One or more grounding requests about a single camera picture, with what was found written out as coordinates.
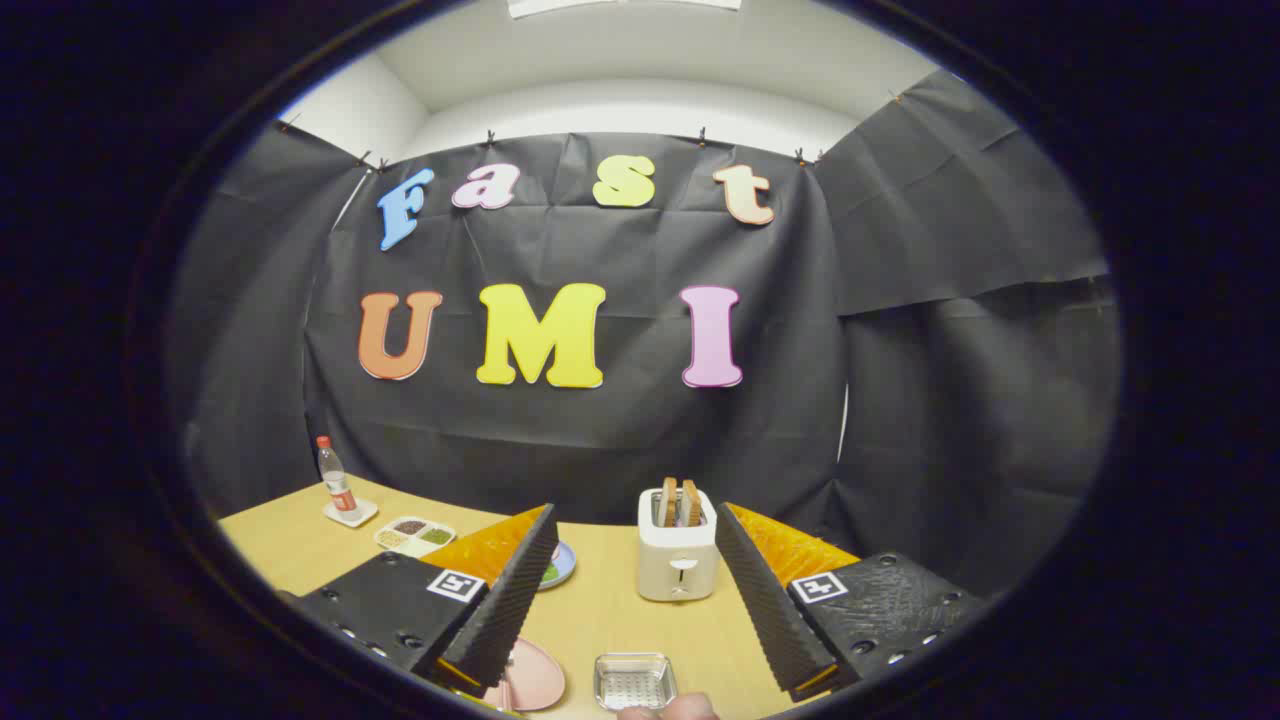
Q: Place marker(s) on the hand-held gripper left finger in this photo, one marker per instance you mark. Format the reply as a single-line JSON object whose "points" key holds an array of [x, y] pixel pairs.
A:
{"points": [[510, 610]]}

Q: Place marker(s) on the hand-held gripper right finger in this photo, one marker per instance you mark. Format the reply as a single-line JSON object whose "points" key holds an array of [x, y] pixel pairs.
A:
{"points": [[765, 610]]}

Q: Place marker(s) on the blue plate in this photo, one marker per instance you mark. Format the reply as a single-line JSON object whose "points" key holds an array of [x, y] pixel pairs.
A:
{"points": [[562, 570]]}

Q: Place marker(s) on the pink plate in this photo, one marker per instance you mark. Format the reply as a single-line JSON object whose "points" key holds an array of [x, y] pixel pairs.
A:
{"points": [[540, 680]]}

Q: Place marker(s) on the cream white toaster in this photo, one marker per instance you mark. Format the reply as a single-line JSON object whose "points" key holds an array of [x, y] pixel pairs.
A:
{"points": [[678, 560]]}

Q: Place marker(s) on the white divided grain dish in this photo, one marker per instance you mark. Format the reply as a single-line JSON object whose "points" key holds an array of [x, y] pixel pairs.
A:
{"points": [[415, 545]]}

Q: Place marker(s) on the small white rectangular tray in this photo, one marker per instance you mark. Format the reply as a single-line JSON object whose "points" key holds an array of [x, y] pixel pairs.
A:
{"points": [[365, 514]]}

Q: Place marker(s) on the clear plastic water bottle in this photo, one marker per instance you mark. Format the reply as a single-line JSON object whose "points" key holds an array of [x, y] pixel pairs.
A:
{"points": [[337, 485]]}

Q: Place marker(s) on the ceiling light panel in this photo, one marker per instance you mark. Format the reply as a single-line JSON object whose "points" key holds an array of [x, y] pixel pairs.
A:
{"points": [[620, 5]]}

